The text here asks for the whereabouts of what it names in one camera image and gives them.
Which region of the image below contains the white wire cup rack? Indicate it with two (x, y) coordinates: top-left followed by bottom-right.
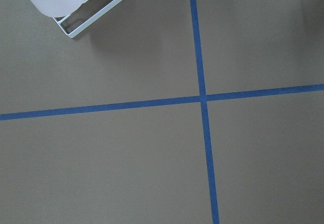
(54, 0), (123, 38)

